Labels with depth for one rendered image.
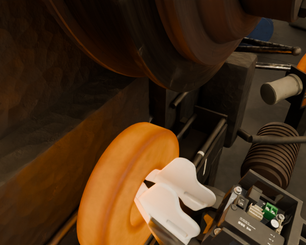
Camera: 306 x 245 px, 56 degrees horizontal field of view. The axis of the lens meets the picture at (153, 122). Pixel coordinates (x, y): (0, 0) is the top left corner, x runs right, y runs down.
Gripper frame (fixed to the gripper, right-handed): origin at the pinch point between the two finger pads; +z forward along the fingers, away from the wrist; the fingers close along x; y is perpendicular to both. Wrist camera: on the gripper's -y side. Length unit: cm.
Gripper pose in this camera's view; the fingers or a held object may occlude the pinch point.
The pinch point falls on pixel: (136, 181)
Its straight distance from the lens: 31.6
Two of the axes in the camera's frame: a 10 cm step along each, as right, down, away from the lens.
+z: -8.3, -5.2, 2.1
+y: 2.3, -6.5, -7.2
